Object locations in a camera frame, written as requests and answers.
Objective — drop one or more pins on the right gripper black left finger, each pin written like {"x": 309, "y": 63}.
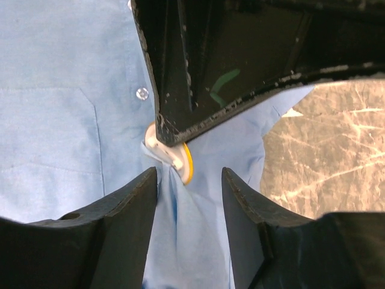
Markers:
{"x": 102, "y": 245}

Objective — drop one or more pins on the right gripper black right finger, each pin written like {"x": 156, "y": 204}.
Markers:
{"x": 272, "y": 247}

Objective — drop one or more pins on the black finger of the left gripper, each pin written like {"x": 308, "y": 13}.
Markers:
{"x": 210, "y": 60}

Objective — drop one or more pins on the light blue shirt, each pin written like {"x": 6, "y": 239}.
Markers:
{"x": 76, "y": 101}

